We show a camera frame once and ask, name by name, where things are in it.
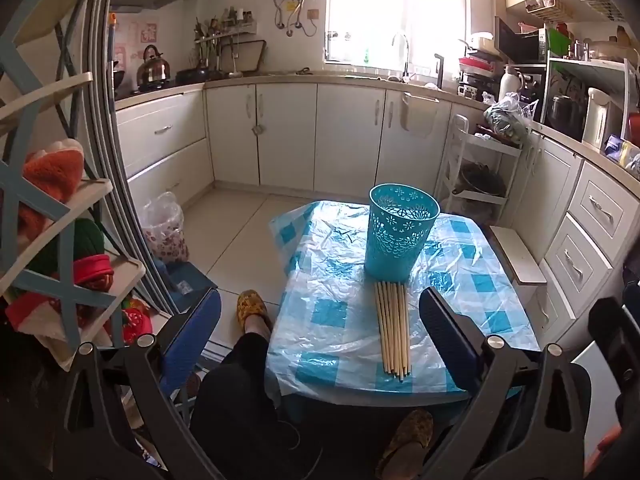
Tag bundle of wooden chopsticks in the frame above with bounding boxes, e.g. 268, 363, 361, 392
374, 280, 412, 383

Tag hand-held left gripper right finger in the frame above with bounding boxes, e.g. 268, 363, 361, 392
419, 287, 593, 480

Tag dish rack with bowls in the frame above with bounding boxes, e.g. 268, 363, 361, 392
457, 32, 501, 98

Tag stainless steel kettle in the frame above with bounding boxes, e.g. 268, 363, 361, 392
136, 45, 172, 86

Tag floral plastic bag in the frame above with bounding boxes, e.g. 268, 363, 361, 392
137, 191, 190, 263

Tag black rimmed tray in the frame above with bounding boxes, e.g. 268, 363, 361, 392
218, 40, 266, 77

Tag white floor appliance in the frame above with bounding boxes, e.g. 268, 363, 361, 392
570, 340, 626, 461

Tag white wire hanging basket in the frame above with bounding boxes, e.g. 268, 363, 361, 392
525, 0, 573, 21

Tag chrome sink faucet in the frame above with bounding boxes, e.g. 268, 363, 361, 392
391, 32, 412, 81

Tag teal perforated plastic basket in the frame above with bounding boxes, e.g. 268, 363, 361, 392
364, 183, 441, 282

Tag white electric water boiler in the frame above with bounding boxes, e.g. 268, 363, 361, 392
581, 87, 626, 151

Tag blue dustpan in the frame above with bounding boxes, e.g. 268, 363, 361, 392
165, 260, 218, 306

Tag plastic bag of vegetables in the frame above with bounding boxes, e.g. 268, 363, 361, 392
482, 92, 538, 146

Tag person's left leg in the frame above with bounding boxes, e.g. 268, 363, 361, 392
190, 317, 281, 480

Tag blue checkered plastic tablecloth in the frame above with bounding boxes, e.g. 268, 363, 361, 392
265, 200, 542, 397

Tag white thermos bottle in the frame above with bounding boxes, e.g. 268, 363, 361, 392
498, 65, 521, 103

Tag orange plush cloth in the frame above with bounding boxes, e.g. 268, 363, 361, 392
20, 139, 86, 221

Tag white door base cabinets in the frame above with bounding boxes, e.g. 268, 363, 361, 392
204, 80, 453, 193

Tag grey refrigerator door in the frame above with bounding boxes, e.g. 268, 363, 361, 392
80, 0, 181, 318

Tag white slim storage cart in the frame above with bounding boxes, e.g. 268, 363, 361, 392
435, 114, 523, 221

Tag white drawer base cabinets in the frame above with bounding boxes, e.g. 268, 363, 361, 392
115, 87, 216, 211

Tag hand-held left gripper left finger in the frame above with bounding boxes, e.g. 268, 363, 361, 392
52, 287, 223, 480

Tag person's yellow slipper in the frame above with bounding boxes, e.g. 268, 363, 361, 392
375, 408, 435, 480
236, 290, 273, 333

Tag white counter shelf rack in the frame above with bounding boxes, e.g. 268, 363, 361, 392
542, 55, 638, 141

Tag person's right yellow slipper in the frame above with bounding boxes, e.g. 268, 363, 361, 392
375, 408, 435, 480

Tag kitchen window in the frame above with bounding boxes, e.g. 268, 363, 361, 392
325, 0, 471, 66

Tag black microwave oven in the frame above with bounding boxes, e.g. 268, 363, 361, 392
494, 16, 548, 66

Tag small wooden bench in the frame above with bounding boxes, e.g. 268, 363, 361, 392
489, 224, 548, 286

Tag wall utensil rack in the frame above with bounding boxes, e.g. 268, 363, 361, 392
192, 7, 258, 68

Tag black wok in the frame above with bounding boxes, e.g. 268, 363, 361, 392
175, 66, 211, 85

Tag dark metal cooking pot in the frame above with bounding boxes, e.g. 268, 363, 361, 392
547, 94, 587, 133

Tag red patterned cloth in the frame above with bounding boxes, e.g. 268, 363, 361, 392
5, 255, 153, 346

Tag white panelled base cabinets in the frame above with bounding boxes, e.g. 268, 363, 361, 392
500, 130, 640, 336

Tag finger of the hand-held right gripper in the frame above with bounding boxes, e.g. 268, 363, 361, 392
587, 297, 640, 391

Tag person's left yellow slipper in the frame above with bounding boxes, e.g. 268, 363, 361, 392
236, 290, 273, 333

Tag blue framed white shelf rack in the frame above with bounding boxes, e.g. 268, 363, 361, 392
0, 0, 148, 371

